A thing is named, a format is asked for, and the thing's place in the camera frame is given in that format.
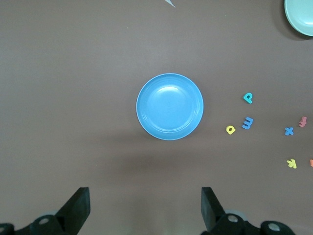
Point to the blue plate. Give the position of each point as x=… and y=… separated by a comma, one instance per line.
x=170, y=106

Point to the teal foam letter p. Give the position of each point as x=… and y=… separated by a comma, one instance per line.
x=250, y=101

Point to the light green plate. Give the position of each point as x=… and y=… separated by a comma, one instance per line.
x=302, y=14

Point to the blue foam letter x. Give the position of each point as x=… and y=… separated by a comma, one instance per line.
x=289, y=131

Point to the yellow foam letter k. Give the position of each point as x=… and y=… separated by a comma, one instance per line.
x=292, y=163

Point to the white paper scrap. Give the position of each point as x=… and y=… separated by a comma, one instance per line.
x=171, y=3

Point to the yellow foam letter d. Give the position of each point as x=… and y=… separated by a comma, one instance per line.
x=227, y=129

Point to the brown table cover sheet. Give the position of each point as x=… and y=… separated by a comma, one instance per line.
x=73, y=98

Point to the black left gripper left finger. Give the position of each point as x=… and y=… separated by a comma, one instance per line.
x=71, y=215

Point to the pink foam letter f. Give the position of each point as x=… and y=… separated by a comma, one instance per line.
x=303, y=121

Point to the blue foam letter m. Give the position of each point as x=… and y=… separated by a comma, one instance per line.
x=247, y=123

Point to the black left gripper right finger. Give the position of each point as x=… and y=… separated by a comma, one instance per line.
x=215, y=218

